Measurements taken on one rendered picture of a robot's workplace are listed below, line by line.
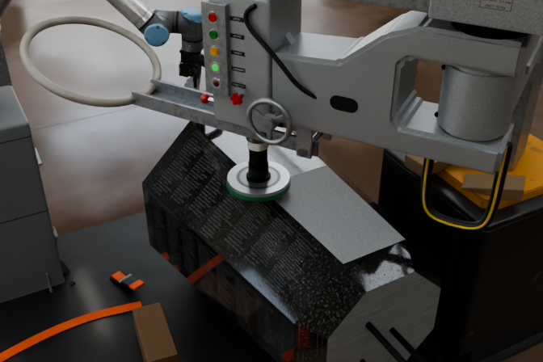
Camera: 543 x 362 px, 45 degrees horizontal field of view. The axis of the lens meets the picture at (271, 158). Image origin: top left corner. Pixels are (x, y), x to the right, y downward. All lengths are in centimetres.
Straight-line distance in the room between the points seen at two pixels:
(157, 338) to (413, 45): 157
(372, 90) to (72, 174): 250
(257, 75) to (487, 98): 64
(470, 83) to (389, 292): 70
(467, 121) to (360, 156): 229
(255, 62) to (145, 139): 239
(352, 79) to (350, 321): 72
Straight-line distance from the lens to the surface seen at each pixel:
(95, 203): 369
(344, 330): 203
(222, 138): 257
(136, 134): 428
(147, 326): 275
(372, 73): 177
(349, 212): 217
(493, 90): 172
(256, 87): 193
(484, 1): 160
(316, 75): 183
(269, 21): 183
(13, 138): 276
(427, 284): 215
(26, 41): 242
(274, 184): 219
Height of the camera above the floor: 210
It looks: 32 degrees down
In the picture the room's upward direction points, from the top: straight up
